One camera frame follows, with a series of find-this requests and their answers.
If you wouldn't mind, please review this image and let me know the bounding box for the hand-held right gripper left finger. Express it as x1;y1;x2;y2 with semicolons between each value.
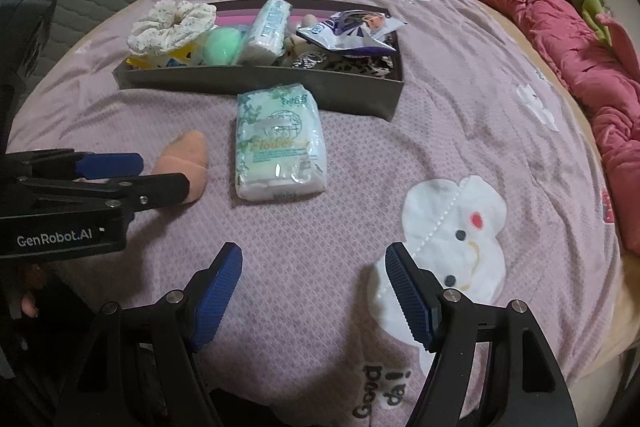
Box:
52;242;244;427

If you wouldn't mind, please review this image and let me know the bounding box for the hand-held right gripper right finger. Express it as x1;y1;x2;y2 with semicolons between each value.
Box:
384;242;578;427

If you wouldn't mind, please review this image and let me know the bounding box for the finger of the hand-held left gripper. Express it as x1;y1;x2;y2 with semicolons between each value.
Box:
15;173;192;212
7;149;145;182

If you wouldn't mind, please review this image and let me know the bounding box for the peach powder puff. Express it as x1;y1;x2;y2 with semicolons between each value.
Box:
152;130;209;206

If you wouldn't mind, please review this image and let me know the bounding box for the yellow wet wipes packet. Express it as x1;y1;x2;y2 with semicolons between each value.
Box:
125;44;203;70

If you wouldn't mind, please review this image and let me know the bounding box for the large green-print tissue pack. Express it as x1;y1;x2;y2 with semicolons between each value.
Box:
234;83;328;201

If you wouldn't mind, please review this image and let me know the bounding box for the grey cardboard box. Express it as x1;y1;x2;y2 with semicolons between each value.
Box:
112;0;406;122

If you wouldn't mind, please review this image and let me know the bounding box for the cream floral scrunchie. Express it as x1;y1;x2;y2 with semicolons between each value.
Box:
126;0;218;58

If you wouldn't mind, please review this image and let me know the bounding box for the green makeup sponge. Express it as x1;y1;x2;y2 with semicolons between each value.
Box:
201;27;247;66

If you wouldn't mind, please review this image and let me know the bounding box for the slim tissue pack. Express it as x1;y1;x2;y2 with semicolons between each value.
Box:
241;0;293;65

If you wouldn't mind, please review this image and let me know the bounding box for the beige plush bunny silver bow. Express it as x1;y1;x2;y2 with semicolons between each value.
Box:
280;13;331;70

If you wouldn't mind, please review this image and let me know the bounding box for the leopard print scrunchie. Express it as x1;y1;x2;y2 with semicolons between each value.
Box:
327;52;396;80

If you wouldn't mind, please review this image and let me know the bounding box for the purple white foil packet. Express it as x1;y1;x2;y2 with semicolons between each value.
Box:
296;9;408;58

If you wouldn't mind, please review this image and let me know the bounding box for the person's left hand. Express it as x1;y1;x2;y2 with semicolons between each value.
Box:
12;264;51;319

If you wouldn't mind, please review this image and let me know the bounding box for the pink book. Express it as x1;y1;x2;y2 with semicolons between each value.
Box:
212;9;261;28

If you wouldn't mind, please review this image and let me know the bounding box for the pink quilt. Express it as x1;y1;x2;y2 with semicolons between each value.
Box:
452;0;640;215

